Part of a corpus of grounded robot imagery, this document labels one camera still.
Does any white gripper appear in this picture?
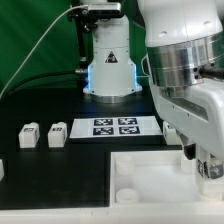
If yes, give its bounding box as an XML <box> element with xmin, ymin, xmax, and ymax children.
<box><xmin>149</xmin><ymin>79</ymin><xmax>224</xmax><ymax>161</ymax></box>

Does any white square table top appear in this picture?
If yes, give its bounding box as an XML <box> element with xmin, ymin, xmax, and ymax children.
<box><xmin>110</xmin><ymin>150</ymin><xmax>224</xmax><ymax>206</ymax></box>

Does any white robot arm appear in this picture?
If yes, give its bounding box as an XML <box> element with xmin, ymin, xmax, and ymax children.
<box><xmin>81</xmin><ymin>0</ymin><xmax>224</xmax><ymax>161</ymax></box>

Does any white fiducial marker sheet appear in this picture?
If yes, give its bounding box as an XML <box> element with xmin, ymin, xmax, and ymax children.
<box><xmin>70</xmin><ymin>116</ymin><xmax>162</xmax><ymax>139</ymax></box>

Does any white L-shaped obstacle fence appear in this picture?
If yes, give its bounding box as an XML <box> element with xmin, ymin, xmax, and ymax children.
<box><xmin>0</xmin><ymin>202</ymin><xmax>224</xmax><ymax>224</ymax></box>

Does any white part at left edge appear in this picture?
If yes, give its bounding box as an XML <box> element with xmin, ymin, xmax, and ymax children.
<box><xmin>0</xmin><ymin>159</ymin><xmax>5</xmax><ymax>182</ymax></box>

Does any black camera stand pole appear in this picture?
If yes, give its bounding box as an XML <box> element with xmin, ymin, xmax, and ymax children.
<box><xmin>67</xmin><ymin>8</ymin><xmax>98</xmax><ymax>67</ymax></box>

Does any grey camera on stand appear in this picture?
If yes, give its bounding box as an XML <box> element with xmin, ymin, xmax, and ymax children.
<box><xmin>87</xmin><ymin>2</ymin><xmax>121</xmax><ymax>16</ymax></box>

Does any white camera cable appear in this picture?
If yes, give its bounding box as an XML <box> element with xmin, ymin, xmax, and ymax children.
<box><xmin>0</xmin><ymin>4</ymin><xmax>90</xmax><ymax>101</ymax></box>

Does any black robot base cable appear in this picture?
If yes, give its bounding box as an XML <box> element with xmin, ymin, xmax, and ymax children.
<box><xmin>0</xmin><ymin>68</ymin><xmax>90</xmax><ymax>98</ymax></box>

